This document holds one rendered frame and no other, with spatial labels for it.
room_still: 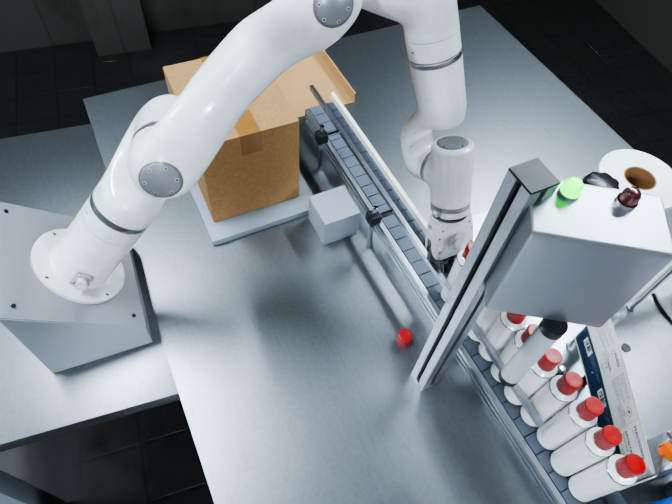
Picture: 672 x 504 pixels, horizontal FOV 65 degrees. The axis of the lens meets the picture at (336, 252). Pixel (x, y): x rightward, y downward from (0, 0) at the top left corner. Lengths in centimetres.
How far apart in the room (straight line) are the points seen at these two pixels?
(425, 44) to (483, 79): 106
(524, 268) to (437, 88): 38
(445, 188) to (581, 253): 45
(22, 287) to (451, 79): 87
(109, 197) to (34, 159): 70
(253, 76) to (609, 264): 58
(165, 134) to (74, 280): 41
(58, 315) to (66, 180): 58
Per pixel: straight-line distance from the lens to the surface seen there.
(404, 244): 134
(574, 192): 70
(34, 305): 114
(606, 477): 108
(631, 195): 73
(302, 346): 123
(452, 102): 97
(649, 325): 145
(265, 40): 86
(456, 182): 107
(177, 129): 91
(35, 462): 220
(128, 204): 104
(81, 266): 115
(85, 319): 116
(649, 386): 137
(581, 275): 74
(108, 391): 126
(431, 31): 91
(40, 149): 175
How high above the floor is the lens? 196
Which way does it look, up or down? 56 degrees down
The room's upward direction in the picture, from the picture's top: 6 degrees clockwise
